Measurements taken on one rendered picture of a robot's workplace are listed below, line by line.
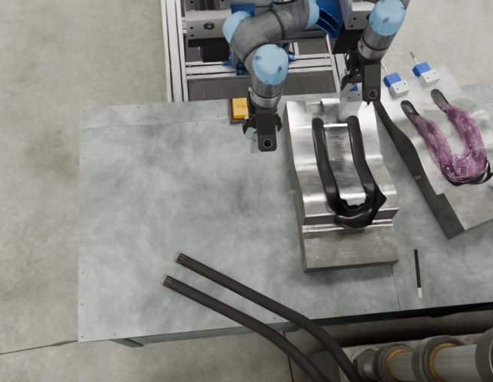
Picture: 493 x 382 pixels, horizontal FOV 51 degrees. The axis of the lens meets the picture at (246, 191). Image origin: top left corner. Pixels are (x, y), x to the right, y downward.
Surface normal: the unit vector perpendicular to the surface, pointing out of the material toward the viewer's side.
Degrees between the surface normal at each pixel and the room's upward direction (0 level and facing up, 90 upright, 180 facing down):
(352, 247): 0
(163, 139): 0
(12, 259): 0
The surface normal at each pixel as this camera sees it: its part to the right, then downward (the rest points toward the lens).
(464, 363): -1.00, -0.06
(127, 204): 0.06, -0.33
